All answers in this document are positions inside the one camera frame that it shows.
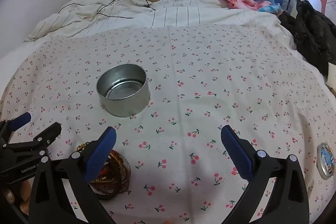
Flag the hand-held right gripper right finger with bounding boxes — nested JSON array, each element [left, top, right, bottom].
[[220, 125, 311, 224]]

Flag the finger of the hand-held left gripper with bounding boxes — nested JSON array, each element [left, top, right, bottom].
[[0, 112, 32, 147], [2, 122, 63, 160]]

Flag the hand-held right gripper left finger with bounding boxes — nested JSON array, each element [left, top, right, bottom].
[[28, 126, 117, 224]]

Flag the pile of cord bracelets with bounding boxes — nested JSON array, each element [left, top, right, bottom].
[[76, 144, 131, 201]]

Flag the amber and pearl bracelets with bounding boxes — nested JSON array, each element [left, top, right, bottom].
[[88, 149, 132, 201]]

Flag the round metal tin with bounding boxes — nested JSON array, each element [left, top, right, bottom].
[[96, 63, 151, 117]]

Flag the person's left hand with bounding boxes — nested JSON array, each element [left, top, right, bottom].
[[3, 178, 34, 215]]

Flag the round tin lid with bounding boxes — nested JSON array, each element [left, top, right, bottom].
[[316, 143, 336, 179]]

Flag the cherry print bed sheet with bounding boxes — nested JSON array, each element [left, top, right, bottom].
[[0, 23, 336, 224]]

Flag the black jacket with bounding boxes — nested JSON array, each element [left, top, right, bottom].
[[278, 0, 336, 77]]

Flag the striped white duvet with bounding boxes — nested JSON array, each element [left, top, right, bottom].
[[24, 0, 297, 50]]

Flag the light blue cloth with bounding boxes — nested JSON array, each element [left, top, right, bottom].
[[259, 4, 283, 14]]

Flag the thin black cable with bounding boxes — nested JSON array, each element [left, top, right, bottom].
[[58, 0, 155, 19]]

